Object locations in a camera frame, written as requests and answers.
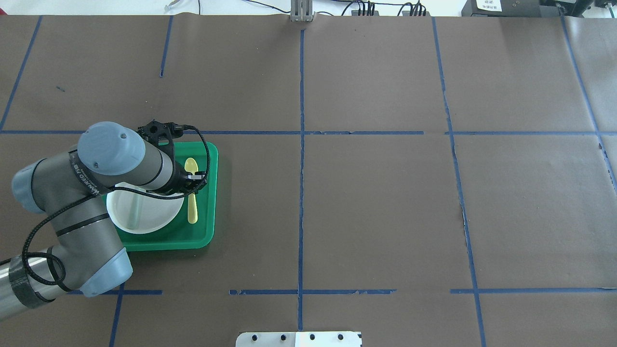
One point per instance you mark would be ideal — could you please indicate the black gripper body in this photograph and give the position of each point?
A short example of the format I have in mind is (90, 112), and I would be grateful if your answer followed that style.
(179, 185)

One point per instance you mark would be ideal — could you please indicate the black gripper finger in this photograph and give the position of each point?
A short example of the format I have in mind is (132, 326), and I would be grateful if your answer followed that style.
(195, 181)

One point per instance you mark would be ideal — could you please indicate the yellow plastic spoon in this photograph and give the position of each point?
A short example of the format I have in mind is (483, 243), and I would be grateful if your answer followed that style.
(191, 166)

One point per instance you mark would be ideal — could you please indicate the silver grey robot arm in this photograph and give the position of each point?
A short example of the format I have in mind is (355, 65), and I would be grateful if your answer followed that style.
(76, 246)

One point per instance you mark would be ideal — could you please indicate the green plastic tray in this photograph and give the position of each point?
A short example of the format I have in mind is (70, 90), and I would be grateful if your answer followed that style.
(180, 234)

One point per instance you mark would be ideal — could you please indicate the white round plate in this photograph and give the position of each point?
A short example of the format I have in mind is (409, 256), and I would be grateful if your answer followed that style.
(140, 214)

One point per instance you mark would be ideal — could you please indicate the brown paper table cover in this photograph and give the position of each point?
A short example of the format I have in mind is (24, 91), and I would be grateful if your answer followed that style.
(431, 182)

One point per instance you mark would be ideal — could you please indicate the black computer box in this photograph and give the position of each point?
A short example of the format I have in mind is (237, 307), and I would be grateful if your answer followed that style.
(501, 8)

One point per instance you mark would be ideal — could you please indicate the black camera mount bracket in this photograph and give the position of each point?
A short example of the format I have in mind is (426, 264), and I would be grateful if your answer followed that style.
(161, 135)

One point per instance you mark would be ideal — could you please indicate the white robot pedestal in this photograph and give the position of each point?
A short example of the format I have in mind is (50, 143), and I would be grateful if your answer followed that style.
(300, 339)

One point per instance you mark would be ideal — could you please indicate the aluminium frame post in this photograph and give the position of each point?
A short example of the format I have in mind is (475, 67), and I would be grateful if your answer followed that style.
(301, 11)

